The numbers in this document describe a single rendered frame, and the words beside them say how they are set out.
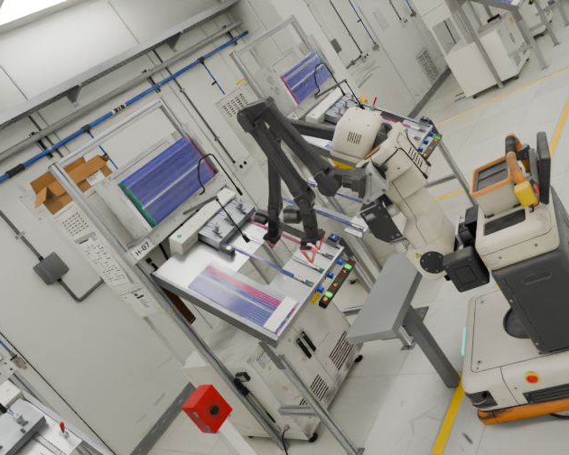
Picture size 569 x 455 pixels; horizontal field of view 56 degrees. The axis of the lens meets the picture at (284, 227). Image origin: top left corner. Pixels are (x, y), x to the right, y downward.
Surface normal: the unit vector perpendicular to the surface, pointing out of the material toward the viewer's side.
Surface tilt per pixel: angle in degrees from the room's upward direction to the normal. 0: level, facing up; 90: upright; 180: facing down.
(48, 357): 90
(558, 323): 90
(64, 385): 90
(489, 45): 90
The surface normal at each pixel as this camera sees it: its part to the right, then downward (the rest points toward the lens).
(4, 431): 0.09, -0.72
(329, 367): 0.65, -0.24
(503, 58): -0.50, 0.57
